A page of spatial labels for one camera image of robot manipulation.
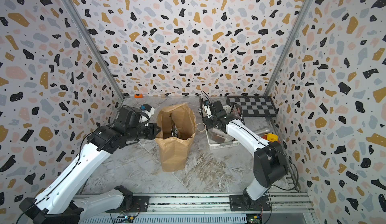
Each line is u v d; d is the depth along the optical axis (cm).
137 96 124
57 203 37
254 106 114
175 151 72
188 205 75
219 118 67
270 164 45
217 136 90
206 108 76
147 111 62
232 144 92
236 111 92
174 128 87
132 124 53
